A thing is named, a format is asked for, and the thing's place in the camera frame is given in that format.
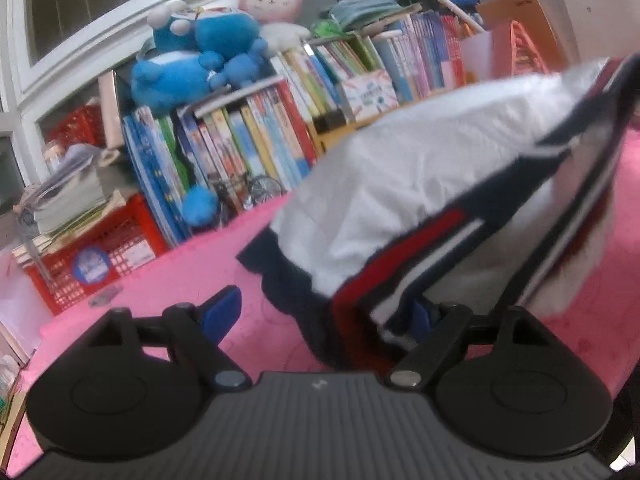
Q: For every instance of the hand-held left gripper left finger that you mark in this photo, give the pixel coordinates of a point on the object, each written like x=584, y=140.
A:
x=220, y=312

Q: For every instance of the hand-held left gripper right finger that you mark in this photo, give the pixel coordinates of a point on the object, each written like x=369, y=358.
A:
x=422, y=319

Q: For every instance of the white navy jacket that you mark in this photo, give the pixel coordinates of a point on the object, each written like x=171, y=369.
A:
x=425, y=160

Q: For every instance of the blue plush ball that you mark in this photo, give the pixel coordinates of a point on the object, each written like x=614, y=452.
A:
x=200, y=205

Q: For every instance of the small grey clip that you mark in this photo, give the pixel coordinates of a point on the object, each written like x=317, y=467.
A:
x=105, y=296

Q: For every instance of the red plastic crate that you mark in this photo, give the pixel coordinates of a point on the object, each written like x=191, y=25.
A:
x=125, y=230

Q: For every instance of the miniature bicycle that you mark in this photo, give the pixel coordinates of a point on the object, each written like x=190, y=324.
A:
x=265, y=190

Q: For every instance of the row of tall picture books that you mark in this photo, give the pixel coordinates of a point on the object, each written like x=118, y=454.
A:
x=260, y=135

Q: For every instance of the stack of papers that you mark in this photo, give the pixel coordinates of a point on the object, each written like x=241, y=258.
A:
x=70, y=195

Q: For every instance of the wooden drawer organizer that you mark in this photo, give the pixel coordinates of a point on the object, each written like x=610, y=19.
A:
x=330, y=142

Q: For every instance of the white plastic bag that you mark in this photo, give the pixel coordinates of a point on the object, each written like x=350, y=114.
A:
x=20, y=300

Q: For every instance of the black power adapter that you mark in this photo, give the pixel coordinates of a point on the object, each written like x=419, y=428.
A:
x=330, y=121

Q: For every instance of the green label plastic bottle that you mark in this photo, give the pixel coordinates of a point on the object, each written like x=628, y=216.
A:
x=9, y=375

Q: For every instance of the white printed box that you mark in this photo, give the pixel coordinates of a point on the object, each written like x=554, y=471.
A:
x=370, y=95

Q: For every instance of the brown flat board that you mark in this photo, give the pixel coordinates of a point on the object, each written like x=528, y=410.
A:
x=110, y=110

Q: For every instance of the red plastic basket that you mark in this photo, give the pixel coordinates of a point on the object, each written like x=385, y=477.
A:
x=80, y=125

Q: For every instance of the large blue plush toy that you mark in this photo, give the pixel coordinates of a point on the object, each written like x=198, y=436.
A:
x=170, y=80

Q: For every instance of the row of green yellow books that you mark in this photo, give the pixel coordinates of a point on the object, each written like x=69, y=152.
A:
x=320, y=70

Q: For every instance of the white paper sheet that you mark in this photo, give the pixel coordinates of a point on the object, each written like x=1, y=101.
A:
x=475, y=60

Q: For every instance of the row of pink blue books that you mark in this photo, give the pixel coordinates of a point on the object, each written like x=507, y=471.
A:
x=425, y=50

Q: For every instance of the blue white plush toy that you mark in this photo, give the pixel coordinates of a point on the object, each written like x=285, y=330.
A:
x=222, y=32

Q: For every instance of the green plush toy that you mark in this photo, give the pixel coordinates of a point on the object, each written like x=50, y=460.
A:
x=327, y=27

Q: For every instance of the white plastic pipe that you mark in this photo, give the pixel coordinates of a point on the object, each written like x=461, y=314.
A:
x=457, y=7

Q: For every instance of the stack of teal face masks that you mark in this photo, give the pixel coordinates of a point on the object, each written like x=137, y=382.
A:
x=365, y=10

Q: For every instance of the pink bunny plush toy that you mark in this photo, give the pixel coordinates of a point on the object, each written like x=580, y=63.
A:
x=272, y=0

